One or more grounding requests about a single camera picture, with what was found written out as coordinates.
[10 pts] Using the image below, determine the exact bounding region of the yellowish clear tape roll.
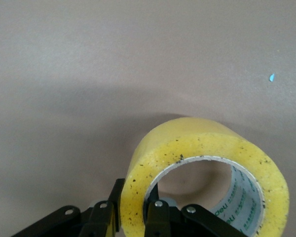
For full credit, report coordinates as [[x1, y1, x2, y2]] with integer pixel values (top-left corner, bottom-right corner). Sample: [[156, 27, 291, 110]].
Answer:
[[120, 118, 291, 237]]

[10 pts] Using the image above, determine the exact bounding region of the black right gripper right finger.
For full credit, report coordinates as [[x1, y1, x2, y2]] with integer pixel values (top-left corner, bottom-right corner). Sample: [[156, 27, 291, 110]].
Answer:
[[143, 182, 242, 237]]

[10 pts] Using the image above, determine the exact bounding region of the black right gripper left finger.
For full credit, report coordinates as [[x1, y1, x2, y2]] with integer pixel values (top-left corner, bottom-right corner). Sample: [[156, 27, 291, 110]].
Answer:
[[14, 179, 125, 237]]

